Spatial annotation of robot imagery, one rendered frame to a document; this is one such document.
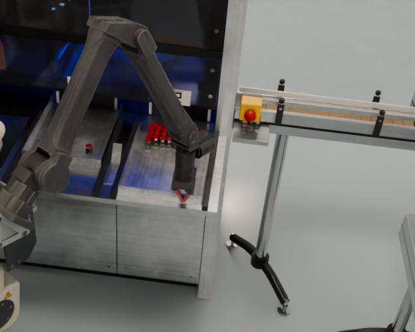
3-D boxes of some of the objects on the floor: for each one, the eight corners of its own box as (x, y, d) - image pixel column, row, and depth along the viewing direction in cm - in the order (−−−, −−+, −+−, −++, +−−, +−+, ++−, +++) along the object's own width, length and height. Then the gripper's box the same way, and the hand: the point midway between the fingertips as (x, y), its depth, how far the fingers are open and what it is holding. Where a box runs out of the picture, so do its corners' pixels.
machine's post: (199, 286, 288) (258, -284, 158) (212, 288, 288) (282, -281, 158) (197, 298, 283) (257, -282, 153) (211, 299, 283) (282, -279, 153)
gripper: (175, 150, 193) (173, 190, 202) (170, 172, 185) (169, 211, 194) (198, 153, 192) (195, 192, 202) (194, 174, 184) (192, 214, 194)
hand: (182, 199), depth 198 cm, fingers closed
